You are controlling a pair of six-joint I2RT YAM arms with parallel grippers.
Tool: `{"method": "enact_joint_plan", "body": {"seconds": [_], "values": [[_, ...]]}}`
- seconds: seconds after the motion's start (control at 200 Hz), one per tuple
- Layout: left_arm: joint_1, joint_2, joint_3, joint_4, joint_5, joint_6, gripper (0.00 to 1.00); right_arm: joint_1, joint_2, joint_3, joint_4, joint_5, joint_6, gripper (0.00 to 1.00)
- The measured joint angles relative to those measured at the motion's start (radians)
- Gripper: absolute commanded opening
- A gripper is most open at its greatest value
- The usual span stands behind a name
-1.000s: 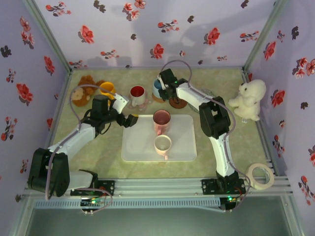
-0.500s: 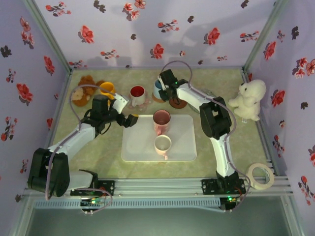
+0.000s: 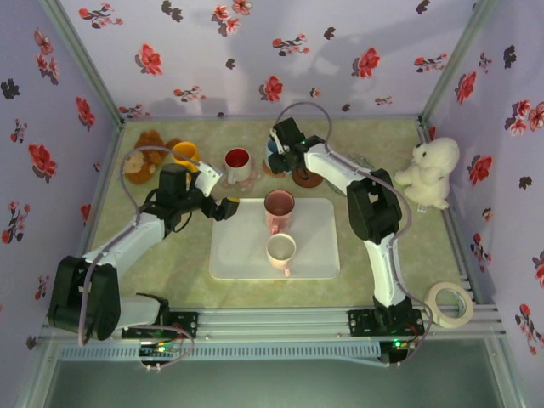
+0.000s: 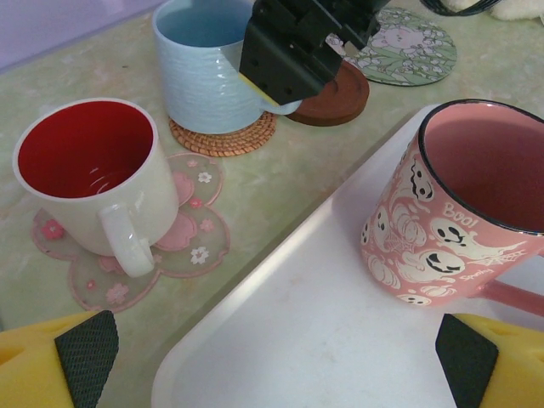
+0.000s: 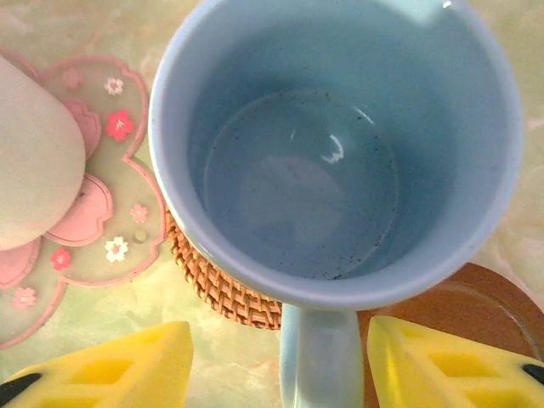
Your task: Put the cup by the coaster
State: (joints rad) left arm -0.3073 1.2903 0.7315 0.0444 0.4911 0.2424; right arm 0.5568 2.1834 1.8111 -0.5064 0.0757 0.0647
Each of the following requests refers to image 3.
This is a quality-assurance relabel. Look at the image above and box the aluminium rail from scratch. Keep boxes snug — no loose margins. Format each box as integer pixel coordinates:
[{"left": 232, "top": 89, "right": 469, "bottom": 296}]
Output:
[
  {"left": 42, "top": 309, "right": 505, "bottom": 339},
  {"left": 122, "top": 114, "right": 422, "bottom": 123}
]

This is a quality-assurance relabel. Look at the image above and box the clear floral glass coaster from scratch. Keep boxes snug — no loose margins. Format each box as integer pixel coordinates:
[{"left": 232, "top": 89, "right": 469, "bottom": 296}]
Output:
[{"left": 323, "top": 151, "right": 378, "bottom": 196}]

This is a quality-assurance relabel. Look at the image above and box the aluminium back rail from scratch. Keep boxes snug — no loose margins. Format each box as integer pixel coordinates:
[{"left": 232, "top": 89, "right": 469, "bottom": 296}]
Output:
[{"left": 122, "top": 114, "right": 422, "bottom": 123}]

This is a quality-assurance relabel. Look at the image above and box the mauve pink mug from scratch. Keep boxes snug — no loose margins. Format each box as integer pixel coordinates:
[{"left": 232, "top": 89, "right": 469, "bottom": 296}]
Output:
[{"left": 263, "top": 189, "right": 296, "bottom": 235}]

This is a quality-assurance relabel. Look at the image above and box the small controller board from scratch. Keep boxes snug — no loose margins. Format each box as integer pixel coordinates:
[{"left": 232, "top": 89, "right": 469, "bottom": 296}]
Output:
[
  {"left": 139, "top": 341, "right": 182, "bottom": 362},
  {"left": 380, "top": 338, "right": 417, "bottom": 362}
]

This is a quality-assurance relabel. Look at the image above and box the light blue mug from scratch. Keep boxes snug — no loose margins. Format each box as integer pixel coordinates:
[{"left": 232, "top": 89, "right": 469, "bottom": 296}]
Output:
[{"left": 263, "top": 139, "right": 294, "bottom": 176}]

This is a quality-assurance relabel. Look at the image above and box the white mug with red inside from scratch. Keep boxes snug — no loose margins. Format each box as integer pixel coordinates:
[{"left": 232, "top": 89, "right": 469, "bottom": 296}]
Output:
[{"left": 223, "top": 147, "right": 252, "bottom": 186}]

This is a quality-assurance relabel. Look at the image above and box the white plush animal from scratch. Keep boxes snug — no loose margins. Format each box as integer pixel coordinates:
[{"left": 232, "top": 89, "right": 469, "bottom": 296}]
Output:
[{"left": 394, "top": 136, "right": 461, "bottom": 210}]

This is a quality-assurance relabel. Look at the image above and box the pink flower-shaped coaster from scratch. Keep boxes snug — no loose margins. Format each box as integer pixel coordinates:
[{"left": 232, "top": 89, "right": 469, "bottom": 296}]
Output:
[{"left": 218, "top": 156, "right": 261, "bottom": 190}]

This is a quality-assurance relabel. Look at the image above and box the white plastic tray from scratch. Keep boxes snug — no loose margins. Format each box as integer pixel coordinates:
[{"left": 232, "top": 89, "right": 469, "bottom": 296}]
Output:
[{"left": 208, "top": 197, "right": 341, "bottom": 281}]

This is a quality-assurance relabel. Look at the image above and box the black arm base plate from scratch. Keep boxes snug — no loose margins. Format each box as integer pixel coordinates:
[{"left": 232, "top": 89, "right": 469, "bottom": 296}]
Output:
[
  {"left": 347, "top": 309, "right": 426, "bottom": 337},
  {"left": 122, "top": 312, "right": 200, "bottom": 340}
]

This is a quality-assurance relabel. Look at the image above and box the grey slotted cable duct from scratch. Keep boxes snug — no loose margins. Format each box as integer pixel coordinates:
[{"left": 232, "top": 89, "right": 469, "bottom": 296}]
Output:
[{"left": 57, "top": 343, "right": 382, "bottom": 362}]

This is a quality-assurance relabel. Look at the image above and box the aluminium front rail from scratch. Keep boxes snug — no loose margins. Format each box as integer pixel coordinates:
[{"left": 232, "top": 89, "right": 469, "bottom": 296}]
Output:
[{"left": 42, "top": 309, "right": 505, "bottom": 339}]

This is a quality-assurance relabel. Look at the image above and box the yellow mug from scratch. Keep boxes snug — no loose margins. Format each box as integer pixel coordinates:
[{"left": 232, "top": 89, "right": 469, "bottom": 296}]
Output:
[{"left": 171, "top": 141, "right": 201, "bottom": 173}]

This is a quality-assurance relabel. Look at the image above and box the pale pink mug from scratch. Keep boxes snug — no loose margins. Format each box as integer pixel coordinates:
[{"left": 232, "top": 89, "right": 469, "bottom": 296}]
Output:
[{"left": 265, "top": 232, "right": 298, "bottom": 278}]

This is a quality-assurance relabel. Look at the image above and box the light brown woven round coaster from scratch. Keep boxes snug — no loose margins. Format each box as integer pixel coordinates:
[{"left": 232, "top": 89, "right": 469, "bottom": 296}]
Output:
[{"left": 261, "top": 163, "right": 294, "bottom": 178}]

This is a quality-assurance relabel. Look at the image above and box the aluminium corner post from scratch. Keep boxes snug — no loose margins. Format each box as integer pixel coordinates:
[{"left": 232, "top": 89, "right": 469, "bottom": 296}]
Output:
[
  {"left": 40, "top": 0, "right": 127, "bottom": 124},
  {"left": 418, "top": 0, "right": 498, "bottom": 124}
]

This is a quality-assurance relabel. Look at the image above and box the beige masking tape roll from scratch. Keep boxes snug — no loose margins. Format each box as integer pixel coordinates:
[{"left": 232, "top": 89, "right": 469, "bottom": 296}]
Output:
[{"left": 426, "top": 280, "right": 475, "bottom": 329}]

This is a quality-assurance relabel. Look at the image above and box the brown plush monkey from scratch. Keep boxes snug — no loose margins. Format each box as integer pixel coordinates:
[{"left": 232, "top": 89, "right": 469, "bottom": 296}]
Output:
[{"left": 122, "top": 129, "right": 182, "bottom": 184}]

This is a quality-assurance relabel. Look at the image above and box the dark brown wooden round coaster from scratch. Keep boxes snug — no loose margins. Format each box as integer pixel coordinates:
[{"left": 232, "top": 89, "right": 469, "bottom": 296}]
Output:
[{"left": 291, "top": 159, "right": 325, "bottom": 189}]

